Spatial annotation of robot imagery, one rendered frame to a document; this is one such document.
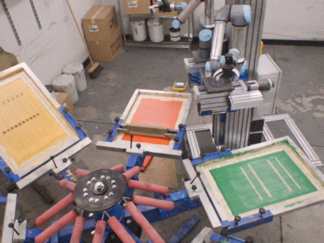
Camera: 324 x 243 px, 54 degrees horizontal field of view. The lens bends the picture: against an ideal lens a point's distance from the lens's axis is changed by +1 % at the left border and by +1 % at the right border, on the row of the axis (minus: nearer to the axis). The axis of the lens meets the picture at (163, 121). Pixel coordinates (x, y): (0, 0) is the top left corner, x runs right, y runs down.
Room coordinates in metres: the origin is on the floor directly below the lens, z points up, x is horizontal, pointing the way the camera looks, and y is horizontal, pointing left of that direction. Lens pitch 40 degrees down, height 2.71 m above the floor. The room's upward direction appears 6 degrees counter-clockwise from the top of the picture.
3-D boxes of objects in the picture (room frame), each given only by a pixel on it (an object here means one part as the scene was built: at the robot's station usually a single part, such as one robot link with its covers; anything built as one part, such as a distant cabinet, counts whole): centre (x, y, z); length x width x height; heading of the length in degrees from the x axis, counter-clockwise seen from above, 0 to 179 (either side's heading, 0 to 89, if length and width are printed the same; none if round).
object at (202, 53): (2.67, -0.46, 1.31); 0.15 x 0.15 x 0.10
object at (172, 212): (1.28, -0.21, 0.90); 1.24 x 0.06 x 0.06; 102
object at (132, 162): (1.62, 0.25, 1.02); 0.17 x 0.06 x 0.05; 162
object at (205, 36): (2.68, -0.46, 1.42); 0.13 x 0.12 x 0.14; 157
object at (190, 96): (2.16, 0.08, 0.97); 0.79 x 0.58 x 0.04; 162
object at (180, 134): (1.84, -0.11, 0.98); 0.30 x 0.05 x 0.07; 162
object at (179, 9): (2.90, -0.27, 1.65); 0.11 x 0.08 x 0.09; 67
